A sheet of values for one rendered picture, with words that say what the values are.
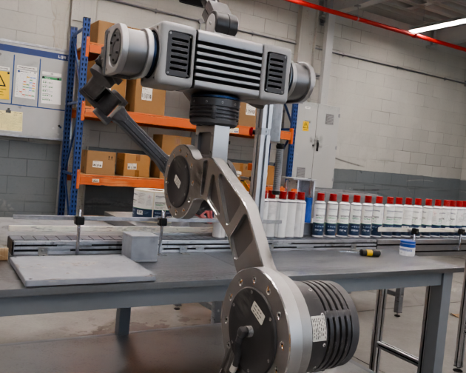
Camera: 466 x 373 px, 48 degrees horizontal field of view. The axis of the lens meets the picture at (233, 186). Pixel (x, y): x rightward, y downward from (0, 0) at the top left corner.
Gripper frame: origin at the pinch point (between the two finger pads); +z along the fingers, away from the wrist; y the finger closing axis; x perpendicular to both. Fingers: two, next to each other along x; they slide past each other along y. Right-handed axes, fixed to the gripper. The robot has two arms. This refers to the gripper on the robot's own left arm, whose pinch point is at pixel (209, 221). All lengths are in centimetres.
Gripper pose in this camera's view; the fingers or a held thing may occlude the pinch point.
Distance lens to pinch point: 213.6
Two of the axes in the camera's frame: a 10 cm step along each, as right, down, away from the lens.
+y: -5.4, -1.1, 8.3
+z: 4.6, 7.9, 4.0
